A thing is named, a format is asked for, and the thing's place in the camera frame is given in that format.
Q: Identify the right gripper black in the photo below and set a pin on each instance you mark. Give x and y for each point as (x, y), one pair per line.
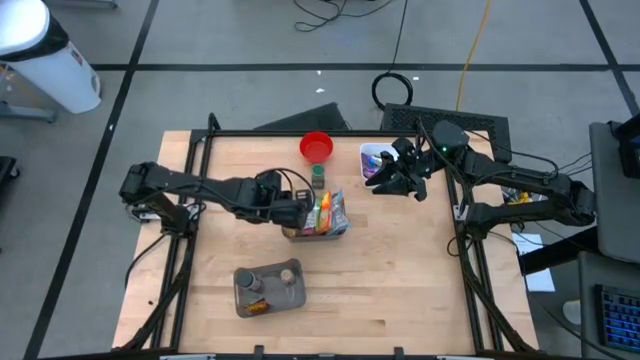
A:
(412, 160)

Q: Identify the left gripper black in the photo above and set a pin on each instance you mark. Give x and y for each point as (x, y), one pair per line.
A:
(280, 210)

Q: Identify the green-edged colourful ramen packet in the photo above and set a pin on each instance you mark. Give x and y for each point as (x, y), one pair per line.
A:
(312, 220)

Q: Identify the white plastic bin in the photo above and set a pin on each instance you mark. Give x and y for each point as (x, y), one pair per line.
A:
(364, 149)

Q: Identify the orange white ramen packet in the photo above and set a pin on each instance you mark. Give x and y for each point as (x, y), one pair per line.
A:
(325, 212)

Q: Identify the green-lidded glass spice jar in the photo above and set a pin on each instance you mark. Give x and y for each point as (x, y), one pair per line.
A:
(318, 177)

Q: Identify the blue white chip bag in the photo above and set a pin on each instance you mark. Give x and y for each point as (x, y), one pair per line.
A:
(340, 215)

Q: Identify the purple-labelled spice bottle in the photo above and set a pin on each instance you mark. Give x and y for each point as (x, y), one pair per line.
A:
(247, 280)

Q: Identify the large grey translucent bin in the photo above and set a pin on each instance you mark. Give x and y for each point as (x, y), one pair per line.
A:
(280, 300)

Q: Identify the brown taco seasoning packet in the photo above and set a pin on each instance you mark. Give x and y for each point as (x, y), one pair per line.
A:
(257, 307)

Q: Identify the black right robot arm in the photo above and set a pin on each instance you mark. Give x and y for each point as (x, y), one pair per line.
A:
(525, 175)

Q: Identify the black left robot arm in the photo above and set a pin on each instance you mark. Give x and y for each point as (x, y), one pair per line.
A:
(200, 187)

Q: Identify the small grey translucent bin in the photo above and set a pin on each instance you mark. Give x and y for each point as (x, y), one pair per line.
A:
(320, 237)

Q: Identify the red plastic bowl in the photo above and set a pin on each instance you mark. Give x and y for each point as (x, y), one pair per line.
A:
(316, 148)

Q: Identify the black angled panel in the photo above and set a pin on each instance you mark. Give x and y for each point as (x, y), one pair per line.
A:
(315, 120)

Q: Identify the yellow plug connector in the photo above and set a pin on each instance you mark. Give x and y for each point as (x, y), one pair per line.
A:
(520, 199)

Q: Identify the black desk leg bar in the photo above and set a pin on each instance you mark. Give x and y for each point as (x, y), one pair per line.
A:
(555, 255)

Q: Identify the white paper sheet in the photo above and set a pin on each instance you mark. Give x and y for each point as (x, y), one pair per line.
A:
(542, 281)

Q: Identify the grey round floor object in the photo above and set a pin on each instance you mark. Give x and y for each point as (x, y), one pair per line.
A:
(572, 312)

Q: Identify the grey desk with keyboard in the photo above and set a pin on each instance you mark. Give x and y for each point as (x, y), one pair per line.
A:
(589, 290)

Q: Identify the grey desk surface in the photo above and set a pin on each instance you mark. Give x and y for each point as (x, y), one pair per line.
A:
(617, 215)

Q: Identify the black desktop device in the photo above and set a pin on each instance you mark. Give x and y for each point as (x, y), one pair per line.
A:
(631, 160)

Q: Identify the white trash can black liner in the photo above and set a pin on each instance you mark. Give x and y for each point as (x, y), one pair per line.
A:
(60, 75)

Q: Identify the grey metal stand leg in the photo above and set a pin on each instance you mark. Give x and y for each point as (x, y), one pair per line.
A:
(85, 4)
(30, 114)

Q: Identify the backlit computer keyboard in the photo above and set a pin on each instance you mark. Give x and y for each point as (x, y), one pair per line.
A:
(620, 320)

